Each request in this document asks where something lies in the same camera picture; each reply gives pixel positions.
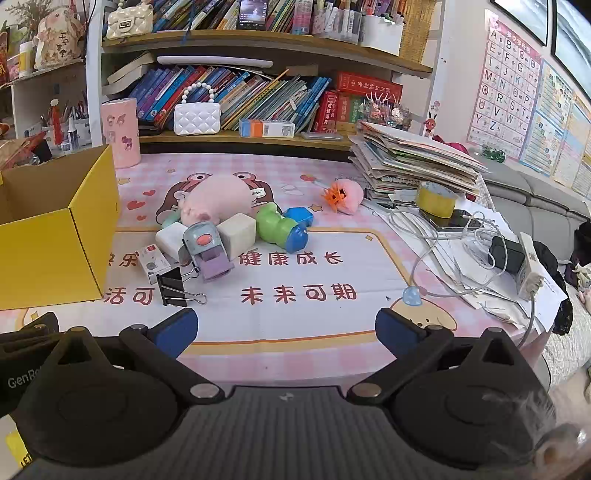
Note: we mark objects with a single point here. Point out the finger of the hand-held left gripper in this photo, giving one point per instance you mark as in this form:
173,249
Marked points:
39,325

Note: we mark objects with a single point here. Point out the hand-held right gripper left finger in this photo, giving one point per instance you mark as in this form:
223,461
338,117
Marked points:
178,330

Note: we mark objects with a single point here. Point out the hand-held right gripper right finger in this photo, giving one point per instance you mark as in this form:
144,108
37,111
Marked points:
397,330

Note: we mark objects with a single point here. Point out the black binder clip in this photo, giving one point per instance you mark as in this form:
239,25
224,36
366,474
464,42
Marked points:
171,286

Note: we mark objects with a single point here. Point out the yellow cardboard box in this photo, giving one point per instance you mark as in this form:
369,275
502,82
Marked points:
46,258

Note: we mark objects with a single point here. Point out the small white red-label box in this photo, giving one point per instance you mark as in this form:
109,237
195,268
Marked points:
154,265

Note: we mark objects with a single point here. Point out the white charger adapter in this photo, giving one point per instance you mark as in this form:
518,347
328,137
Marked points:
168,242

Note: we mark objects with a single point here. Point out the grey purple toy stapler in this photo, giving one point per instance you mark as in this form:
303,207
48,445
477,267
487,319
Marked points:
205,240

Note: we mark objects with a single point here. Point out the mint green clip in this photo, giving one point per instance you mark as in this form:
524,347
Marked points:
171,219

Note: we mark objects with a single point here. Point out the cream white block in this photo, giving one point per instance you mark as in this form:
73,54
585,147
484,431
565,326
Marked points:
238,235

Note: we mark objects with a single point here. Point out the pink plush pig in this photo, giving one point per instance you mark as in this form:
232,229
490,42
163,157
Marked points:
217,198

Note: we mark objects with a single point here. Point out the green blue toy figure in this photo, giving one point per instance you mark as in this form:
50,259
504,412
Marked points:
272,224

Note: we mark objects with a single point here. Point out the pink orange plush toy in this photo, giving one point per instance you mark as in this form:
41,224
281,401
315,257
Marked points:
348,194

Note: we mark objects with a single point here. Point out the blue block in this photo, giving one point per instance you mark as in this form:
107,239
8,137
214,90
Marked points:
300,215

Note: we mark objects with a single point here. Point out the loose white papers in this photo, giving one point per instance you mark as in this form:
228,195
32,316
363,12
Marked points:
466,286

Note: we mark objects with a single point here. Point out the pink checked printed tablecloth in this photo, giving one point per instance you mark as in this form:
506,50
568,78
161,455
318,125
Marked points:
295,286

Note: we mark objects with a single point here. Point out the black smartphone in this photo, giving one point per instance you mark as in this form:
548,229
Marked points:
455,223

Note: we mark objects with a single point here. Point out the black power adapter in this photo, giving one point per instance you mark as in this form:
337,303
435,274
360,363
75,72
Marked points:
505,256

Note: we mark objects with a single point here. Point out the yellow tape roll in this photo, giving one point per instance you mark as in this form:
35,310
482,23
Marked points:
434,203

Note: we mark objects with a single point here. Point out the white power strip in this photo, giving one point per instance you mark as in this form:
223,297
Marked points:
528,272

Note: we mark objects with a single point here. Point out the black cloth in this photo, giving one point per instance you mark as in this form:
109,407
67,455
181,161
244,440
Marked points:
561,314

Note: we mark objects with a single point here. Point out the stack of papers and booklets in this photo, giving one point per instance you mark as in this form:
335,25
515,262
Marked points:
415,157

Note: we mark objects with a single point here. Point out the red gift paper pile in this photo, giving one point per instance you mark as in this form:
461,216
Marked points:
21,152

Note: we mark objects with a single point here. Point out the magenta cloth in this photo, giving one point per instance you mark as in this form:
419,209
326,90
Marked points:
452,146

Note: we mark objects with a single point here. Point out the grey sofa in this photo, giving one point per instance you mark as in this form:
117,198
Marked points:
545,207

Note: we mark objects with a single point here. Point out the pen holder with pens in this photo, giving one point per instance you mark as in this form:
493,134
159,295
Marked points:
78,131

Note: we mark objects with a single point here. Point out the pink sticker cylinder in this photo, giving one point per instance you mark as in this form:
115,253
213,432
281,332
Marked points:
121,138

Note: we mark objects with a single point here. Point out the green small object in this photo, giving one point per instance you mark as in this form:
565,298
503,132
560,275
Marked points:
493,154

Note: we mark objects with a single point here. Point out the red tassel ornament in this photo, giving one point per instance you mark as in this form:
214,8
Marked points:
56,124

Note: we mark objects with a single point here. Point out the red cartoon figure sticker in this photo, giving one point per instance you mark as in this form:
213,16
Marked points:
431,123

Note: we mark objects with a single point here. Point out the white quilted pearl handbag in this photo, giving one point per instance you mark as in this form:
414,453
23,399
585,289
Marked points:
196,121

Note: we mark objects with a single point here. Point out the sequin hair ornament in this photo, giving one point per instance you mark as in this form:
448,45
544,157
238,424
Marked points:
385,113

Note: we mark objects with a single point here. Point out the orange white carton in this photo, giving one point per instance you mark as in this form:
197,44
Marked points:
268,128

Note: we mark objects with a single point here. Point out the red green book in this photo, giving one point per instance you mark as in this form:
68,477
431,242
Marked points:
353,108

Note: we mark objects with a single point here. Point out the red thick dictionary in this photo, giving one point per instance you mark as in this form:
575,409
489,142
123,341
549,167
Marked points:
327,113

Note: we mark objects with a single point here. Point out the white shelf unit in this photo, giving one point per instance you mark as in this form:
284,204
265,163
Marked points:
27,92

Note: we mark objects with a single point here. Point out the row of colourful books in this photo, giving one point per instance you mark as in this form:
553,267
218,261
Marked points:
258,97

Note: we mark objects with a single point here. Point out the red flat book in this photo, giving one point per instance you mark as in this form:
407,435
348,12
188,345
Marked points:
367,84

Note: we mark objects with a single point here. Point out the white long roll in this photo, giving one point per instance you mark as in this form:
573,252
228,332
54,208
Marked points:
212,60

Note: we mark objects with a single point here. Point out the beige plush doll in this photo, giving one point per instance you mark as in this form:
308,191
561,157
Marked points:
55,41

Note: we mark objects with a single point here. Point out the wooden bookshelf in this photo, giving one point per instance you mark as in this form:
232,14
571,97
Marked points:
258,48

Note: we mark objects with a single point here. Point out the white pen holder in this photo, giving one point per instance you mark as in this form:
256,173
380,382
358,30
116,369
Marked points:
381,37

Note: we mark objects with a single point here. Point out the clear pen holder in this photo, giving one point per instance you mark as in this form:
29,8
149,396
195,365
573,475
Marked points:
339,25

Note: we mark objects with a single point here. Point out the cream quilted handbag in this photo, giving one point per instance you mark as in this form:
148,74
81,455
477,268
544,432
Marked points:
129,21

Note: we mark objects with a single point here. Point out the row of thin picture books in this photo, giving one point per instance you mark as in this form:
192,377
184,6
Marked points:
217,14

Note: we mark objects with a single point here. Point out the smartphone on shelf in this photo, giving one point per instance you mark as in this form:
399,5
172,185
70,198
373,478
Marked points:
251,14

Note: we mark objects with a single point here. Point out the yellow bordered wall poster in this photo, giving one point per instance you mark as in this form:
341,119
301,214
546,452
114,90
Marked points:
579,147

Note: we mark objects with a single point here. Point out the blue bordered wall poster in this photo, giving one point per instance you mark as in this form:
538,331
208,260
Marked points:
549,120

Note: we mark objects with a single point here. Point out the alphabet wall poster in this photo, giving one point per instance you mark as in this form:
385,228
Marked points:
503,87

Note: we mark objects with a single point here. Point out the framed wall picture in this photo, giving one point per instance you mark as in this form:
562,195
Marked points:
575,41
526,18

